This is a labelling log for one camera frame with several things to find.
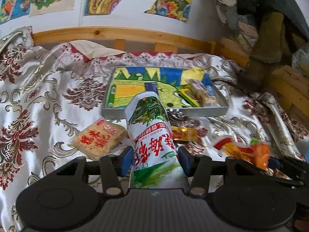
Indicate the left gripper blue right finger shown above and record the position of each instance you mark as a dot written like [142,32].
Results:
[186,161]

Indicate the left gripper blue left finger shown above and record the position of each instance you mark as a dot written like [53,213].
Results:
[127,160]

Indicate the gold small snack packet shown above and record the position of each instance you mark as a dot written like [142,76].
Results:
[185,134]

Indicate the white green pickle bag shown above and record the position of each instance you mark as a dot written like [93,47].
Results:
[156,164]

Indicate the rice cracker square packet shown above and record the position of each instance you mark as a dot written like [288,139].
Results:
[99,139]

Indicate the orange spicy snack bag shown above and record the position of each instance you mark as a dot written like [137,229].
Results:
[257,152]

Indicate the green stick snack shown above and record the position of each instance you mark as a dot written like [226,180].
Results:
[111,97]

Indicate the clear cracker snack packet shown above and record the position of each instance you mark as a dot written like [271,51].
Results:
[204,94]

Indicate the navy blue long snack packet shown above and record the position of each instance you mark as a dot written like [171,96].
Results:
[151,86]

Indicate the yellow snack packet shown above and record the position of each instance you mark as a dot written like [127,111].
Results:
[187,94]

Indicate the grey tray with painted liner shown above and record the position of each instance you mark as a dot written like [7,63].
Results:
[130,82]

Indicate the floral satin bed cover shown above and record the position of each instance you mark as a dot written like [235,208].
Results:
[49,96]

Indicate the cream pillow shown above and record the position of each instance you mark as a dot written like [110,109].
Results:
[94,50]

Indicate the hanging dark clothes pile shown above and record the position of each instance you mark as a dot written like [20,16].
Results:
[242,21]

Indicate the anime girl drawing poster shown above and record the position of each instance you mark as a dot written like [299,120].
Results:
[12,9]

